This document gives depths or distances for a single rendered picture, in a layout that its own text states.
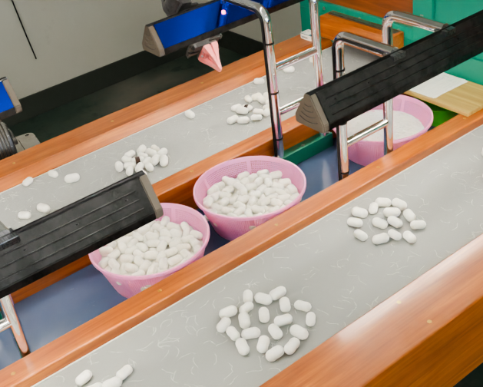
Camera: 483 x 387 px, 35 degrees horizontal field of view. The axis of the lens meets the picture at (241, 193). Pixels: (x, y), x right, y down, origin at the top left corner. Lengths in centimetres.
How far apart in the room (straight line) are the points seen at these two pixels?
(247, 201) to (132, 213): 62
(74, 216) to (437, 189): 91
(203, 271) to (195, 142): 59
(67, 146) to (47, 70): 205
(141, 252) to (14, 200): 44
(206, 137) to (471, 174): 71
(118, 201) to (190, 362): 36
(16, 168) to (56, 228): 91
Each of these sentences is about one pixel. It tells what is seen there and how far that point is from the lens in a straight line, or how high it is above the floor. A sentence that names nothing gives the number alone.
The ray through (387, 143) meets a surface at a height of 78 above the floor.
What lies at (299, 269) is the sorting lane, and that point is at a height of 74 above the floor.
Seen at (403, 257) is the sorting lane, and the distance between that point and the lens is 157.
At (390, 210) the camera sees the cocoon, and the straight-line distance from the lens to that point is 167.
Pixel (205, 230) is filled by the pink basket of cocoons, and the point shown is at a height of 76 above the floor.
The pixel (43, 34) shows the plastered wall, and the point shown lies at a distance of 408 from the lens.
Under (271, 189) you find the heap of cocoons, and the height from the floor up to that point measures 74.
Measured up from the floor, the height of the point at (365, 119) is 74.
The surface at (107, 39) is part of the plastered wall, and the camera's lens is 426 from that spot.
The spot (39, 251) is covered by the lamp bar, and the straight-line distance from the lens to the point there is 116.
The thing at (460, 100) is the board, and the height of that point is 78.
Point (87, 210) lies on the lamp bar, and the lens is 118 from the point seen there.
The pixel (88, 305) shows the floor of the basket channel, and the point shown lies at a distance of 167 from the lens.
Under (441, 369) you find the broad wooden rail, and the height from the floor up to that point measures 66.
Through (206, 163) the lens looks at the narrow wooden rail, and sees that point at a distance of 189.
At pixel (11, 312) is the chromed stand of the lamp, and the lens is 141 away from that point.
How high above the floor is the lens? 172
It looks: 33 degrees down
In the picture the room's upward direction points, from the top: 8 degrees counter-clockwise
